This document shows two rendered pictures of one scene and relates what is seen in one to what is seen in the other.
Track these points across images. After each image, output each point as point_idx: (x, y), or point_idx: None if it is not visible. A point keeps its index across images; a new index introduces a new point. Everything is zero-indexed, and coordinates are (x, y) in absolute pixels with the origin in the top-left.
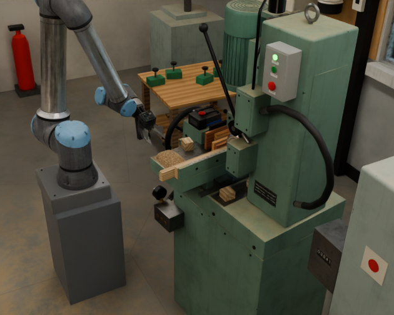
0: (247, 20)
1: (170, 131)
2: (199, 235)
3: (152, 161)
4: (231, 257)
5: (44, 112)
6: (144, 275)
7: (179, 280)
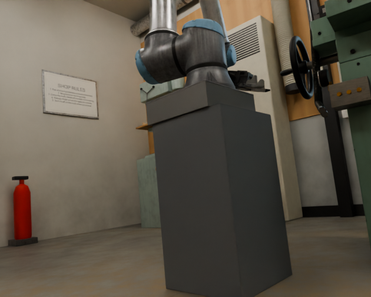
0: None
1: (294, 44)
2: None
3: (331, 1)
4: None
5: (158, 27)
6: (300, 266)
7: None
